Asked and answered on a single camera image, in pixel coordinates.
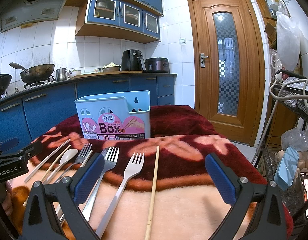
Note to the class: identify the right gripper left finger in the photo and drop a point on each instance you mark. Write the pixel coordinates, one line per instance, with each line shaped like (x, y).
(40, 218)

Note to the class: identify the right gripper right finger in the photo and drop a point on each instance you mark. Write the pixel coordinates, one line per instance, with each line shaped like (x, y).
(268, 221)

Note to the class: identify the steel fork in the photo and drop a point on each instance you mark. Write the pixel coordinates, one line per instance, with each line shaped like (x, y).
(110, 157)
(79, 159)

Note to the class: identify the bamboo chopstick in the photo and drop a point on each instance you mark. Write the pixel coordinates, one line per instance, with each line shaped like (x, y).
(153, 190)

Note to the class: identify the beige plastic spoon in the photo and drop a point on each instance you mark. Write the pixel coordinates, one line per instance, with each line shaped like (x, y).
(64, 159)

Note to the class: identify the person's left hand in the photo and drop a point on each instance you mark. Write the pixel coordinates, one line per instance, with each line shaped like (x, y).
(7, 203)

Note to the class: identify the blue base cabinets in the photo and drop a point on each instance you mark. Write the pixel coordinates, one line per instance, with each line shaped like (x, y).
(30, 113)

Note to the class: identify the black wok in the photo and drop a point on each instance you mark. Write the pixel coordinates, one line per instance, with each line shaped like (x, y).
(34, 74)
(4, 82)

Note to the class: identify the steel kettle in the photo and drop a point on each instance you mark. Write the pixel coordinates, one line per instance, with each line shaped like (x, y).
(62, 74)

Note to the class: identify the white ceramic bowl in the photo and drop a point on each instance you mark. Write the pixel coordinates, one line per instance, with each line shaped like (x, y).
(74, 73)

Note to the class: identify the red floral blanket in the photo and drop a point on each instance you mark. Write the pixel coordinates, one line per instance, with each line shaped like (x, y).
(187, 203)

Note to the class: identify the light blue utensil box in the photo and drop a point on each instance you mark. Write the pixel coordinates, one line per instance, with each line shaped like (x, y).
(115, 116)

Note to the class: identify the metal bowl with food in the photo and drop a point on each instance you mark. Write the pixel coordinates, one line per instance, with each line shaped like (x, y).
(111, 67)

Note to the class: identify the black air fryer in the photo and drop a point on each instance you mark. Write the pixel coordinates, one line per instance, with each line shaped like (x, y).
(132, 60)

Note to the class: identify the range hood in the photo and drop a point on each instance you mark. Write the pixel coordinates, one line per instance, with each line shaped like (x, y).
(30, 11)

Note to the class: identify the wooden door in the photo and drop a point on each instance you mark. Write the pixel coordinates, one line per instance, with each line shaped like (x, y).
(229, 66)

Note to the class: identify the dark rice cooker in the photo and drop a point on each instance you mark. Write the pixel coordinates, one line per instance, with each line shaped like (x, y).
(157, 65)

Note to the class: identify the white plastic bag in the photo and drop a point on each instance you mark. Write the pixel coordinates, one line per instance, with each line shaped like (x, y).
(288, 40)

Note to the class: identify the wire rack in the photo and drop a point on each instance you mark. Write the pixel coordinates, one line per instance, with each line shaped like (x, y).
(291, 91)

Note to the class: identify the blue wall cabinet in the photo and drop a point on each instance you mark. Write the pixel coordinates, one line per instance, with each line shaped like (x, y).
(117, 19)

